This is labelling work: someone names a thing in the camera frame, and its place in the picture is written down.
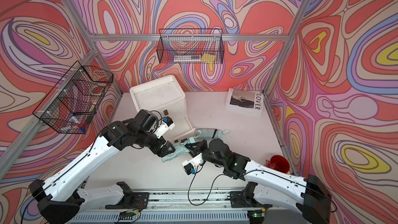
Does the LOVER book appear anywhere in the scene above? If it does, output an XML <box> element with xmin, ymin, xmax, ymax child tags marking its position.
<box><xmin>226</xmin><ymin>88</ymin><xmax>264</xmax><ymax>115</ymax></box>

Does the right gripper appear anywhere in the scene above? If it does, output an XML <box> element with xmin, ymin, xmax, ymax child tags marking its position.
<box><xmin>185</xmin><ymin>139</ymin><xmax>226</xmax><ymax>168</ymax></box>

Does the red metal cup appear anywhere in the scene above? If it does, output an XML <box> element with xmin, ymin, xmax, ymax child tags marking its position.
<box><xmin>265</xmin><ymin>155</ymin><xmax>290</xmax><ymax>173</ymax></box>

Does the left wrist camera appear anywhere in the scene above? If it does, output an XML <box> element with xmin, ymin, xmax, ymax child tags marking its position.
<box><xmin>154</xmin><ymin>116</ymin><xmax>175</xmax><ymax>139</ymax></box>

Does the white drawer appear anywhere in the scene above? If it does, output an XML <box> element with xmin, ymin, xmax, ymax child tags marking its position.
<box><xmin>169</xmin><ymin>116</ymin><xmax>195</xmax><ymax>142</ymax></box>

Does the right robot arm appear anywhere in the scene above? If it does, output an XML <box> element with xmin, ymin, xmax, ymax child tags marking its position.
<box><xmin>182</xmin><ymin>139</ymin><xmax>337</xmax><ymax>224</ymax></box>

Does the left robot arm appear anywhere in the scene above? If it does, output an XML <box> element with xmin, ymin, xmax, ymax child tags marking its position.
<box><xmin>29</xmin><ymin>110</ymin><xmax>175</xmax><ymax>224</ymax></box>

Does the white drawer cabinet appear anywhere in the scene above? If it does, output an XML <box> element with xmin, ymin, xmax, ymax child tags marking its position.
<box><xmin>129</xmin><ymin>75</ymin><xmax>188</xmax><ymax>121</ymax></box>

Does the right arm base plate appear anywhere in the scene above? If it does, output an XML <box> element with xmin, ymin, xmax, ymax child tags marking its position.
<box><xmin>227</xmin><ymin>182</ymin><xmax>272</xmax><ymax>209</ymax></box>

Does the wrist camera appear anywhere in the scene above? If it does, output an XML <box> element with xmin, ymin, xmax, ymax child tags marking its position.
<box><xmin>154</xmin><ymin>116</ymin><xmax>175</xmax><ymax>139</ymax></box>
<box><xmin>182</xmin><ymin>153</ymin><xmax>205</xmax><ymax>175</ymax></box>

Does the black wire basket left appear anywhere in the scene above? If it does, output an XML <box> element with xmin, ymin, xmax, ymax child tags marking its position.
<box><xmin>33</xmin><ymin>61</ymin><xmax>114</xmax><ymax>134</ymax></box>

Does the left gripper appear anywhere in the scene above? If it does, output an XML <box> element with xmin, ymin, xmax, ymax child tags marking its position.
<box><xmin>135</xmin><ymin>129</ymin><xmax>178</xmax><ymax>156</ymax></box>

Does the blue red marker in basket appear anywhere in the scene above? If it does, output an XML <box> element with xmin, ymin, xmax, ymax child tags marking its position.
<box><xmin>69</xmin><ymin>114</ymin><xmax>87</xmax><ymax>132</ymax></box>

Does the yellow item in basket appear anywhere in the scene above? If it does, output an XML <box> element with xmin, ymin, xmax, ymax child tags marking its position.
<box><xmin>201</xmin><ymin>54</ymin><xmax>217</xmax><ymax>64</ymax></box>

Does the black wire basket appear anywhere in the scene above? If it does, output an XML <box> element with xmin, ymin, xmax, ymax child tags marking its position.
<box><xmin>33</xmin><ymin>61</ymin><xmax>114</xmax><ymax>134</ymax></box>
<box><xmin>157</xmin><ymin>28</ymin><xmax>224</xmax><ymax>64</ymax></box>

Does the mint umbrella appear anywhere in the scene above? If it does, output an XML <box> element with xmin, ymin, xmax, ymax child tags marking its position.
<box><xmin>193</xmin><ymin>128</ymin><xmax>231</xmax><ymax>141</ymax></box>
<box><xmin>161</xmin><ymin>141</ymin><xmax>190</xmax><ymax>162</ymax></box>

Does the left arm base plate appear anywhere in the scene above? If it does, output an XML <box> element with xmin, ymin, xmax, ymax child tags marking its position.
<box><xmin>105</xmin><ymin>181</ymin><xmax>149</xmax><ymax>211</ymax></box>

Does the black wire basket back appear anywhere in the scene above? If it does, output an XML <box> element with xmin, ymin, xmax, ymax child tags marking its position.
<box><xmin>157</xmin><ymin>28</ymin><xmax>224</xmax><ymax>64</ymax></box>

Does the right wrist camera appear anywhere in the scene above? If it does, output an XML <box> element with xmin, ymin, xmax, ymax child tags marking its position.
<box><xmin>182</xmin><ymin>153</ymin><xmax>205</xmax><ymax>175</ymax></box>

